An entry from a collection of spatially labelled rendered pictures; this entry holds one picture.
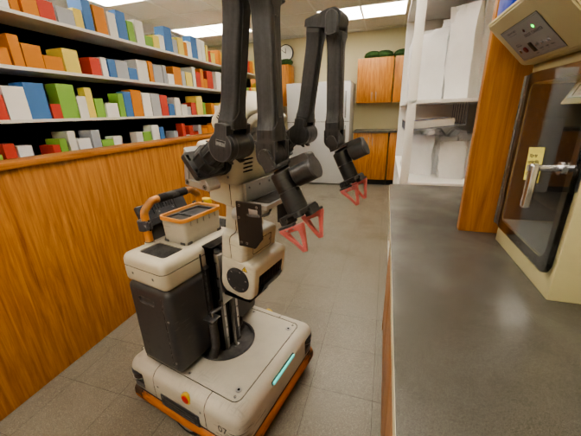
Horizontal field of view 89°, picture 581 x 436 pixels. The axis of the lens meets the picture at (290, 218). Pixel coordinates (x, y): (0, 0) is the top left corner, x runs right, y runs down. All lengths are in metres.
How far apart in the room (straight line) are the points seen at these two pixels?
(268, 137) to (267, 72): 0.14
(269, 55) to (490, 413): 0.73
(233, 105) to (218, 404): 1.08
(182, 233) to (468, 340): 1.03
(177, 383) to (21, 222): 1.05
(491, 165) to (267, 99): 0.69
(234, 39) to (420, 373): 0.76
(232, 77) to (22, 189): 1.33
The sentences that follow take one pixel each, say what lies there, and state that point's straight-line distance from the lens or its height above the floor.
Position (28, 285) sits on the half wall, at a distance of 1.96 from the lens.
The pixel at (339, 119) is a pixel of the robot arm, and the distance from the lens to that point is 1.12.
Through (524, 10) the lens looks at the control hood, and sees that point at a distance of 0.83.
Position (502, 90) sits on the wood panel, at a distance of 1.06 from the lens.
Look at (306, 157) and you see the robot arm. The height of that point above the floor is 1.22.
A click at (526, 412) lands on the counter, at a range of 0.55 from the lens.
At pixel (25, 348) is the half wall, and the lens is 2.05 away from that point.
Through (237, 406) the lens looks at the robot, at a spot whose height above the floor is 0.28.
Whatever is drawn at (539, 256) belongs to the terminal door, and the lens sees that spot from 0.81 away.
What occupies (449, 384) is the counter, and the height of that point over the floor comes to 0.94.
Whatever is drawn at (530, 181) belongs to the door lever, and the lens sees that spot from 0.76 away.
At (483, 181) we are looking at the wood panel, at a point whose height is 1.10.
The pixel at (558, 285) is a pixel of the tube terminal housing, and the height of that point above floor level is 0.98.
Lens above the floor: 1.31
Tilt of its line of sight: 20 degrees down
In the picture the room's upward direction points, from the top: 2 degrees counter-clockwise
